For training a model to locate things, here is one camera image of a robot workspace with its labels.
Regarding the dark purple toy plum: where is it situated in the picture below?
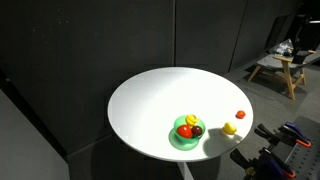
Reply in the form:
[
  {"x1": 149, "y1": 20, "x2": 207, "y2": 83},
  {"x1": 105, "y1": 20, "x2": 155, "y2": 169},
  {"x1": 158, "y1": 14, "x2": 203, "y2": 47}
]
[{"x1": 191, "y1": 125, "x2": 204, "y2": 137}]

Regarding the yellow orange toy fruit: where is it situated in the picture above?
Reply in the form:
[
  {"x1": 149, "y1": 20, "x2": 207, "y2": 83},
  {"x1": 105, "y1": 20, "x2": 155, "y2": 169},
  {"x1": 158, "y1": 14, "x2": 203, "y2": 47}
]
[{"x1": 185, "y1": 114, "x2": 198, "y2": 127}]

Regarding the red toy strawberry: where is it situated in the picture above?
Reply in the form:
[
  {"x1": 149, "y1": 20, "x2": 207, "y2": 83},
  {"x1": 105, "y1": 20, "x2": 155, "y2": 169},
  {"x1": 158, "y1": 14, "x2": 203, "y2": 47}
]
[{"x1": 235, "y1": 110, "x2": 247, "y2": 120}]

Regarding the wooden bench with grey seat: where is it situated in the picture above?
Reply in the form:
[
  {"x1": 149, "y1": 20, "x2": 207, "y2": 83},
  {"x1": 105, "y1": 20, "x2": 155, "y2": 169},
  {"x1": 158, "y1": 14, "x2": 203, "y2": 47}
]
[{"x1": 247, "y1": 49, "x2": 320, "y2": 101}]

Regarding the clear crumpled plastic bag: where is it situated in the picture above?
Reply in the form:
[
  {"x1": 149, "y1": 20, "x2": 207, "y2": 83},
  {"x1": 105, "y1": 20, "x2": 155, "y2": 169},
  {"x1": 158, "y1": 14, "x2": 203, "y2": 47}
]
[{"x1": 269, "y1": 38, "x2": 295, "y2": 56}]

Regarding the red toy tomato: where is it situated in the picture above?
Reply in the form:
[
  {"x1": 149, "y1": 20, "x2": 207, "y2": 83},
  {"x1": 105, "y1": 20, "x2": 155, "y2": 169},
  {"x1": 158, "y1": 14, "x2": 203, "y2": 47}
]
[{"x1": 176, "y1": 124, "x2": 194, "y2": 139}]

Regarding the green plastic bowl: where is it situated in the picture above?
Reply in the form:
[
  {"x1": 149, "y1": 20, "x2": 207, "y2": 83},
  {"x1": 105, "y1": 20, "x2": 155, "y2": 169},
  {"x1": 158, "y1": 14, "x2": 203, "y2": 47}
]
[{"x1": 173, "y1": 115, "x2": 207, "y2": 145}]

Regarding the grey perforated breadboard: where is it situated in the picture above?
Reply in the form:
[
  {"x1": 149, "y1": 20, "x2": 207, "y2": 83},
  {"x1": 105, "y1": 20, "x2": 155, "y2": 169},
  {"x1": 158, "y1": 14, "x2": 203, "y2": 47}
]
[{"x1": 283, "y1": 115, "x2": 320, "y2": 180}]

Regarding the yellow toy lemon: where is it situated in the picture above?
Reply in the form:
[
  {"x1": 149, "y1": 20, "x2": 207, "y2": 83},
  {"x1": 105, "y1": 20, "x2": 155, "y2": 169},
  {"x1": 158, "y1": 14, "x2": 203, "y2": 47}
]
[{"x1": 222, "y1": 121, "x2": 238, "y2": 136}]

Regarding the white table pedestal leg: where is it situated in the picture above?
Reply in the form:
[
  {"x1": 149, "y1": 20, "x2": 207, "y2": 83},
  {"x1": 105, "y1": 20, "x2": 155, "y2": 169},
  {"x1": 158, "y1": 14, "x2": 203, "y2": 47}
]
[{"x1": 176, "y1": 160, "x2": 195, "y2": 180}]

